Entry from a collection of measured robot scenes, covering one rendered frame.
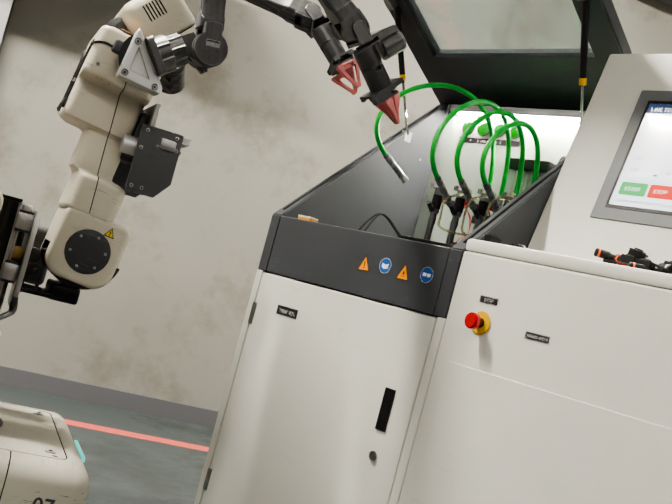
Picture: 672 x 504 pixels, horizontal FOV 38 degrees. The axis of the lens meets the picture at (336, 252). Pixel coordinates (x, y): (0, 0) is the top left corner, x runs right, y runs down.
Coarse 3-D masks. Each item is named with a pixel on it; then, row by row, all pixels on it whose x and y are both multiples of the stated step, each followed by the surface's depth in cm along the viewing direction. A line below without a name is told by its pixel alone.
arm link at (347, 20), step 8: (320, 0) 229; (328, 0) 227; (336, 0) 227; (344, 0) 228; (328, 8) 228; (336, 8) 227; (344, 8) 228; (352, 8) 228; (328, 16) 231; (336, 16) 228; (344, 16) 228; (352, 16) 229; (360, 16) 229; (336, 24) 233; (344, 24) 228; (352, 24) 229; (368, 24) 230; (336, 32) 234; (344, 32) 231; (352, 32) 229; (344, 40) 234; (352, 40) 232
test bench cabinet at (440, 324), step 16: (256, 288) 269; (240, 336) 269; (240, 352) 268; (432, 352) 220; (432, 368) 219; (224, 400) 268; (416, 400) 220; (416, 416) 219; (416, 432) 218; (208, 464) 266; (400, 464) 219; (400, 480) 218
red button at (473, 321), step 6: (480, 312) 212; (468, 318) 209; (474, 318) 208; (480, 318) 209; (486, 318) 211; (468, 324) 209; (474, 324) 208; (480, 324) 210; (486, 324) 210; (474, 330) 212; (480, 330) 211; (486, 330) 210
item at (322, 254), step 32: (288, 224) 265; (320, 224) 256; (288, 256) 262; (320, 256) 253; (352, 256) 245; (384, 256) 237; (416, 256) 229; (448, 256) 223; (352, 288) 242; (384, 288) 234; (416, 288) 227
